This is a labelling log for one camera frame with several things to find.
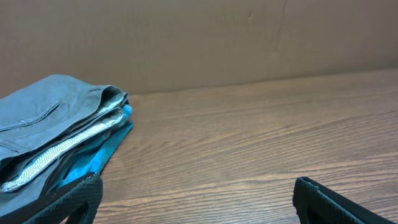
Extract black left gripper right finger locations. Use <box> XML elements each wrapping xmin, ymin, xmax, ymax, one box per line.
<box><xmin>292</xmin><ymin>177</ymin><xmax>394</xmax><ymax>224</ymax></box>

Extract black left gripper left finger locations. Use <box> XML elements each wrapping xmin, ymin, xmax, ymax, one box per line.
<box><xmin>1</xmin><ymin>172</ymin><xmax>103</xmax><ymax>224</ymax></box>

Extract folded blue garment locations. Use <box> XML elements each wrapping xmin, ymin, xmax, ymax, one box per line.
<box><xmin>52</xmin><ymin>105</ymin><xmax>134</xmax><ymax>189</ymax></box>

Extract folded grey trousers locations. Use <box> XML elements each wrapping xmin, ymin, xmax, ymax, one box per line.
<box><xmin>1</xmin><ymin>75</ymin><xmax>129</xmax><ymax>215</ymax></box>

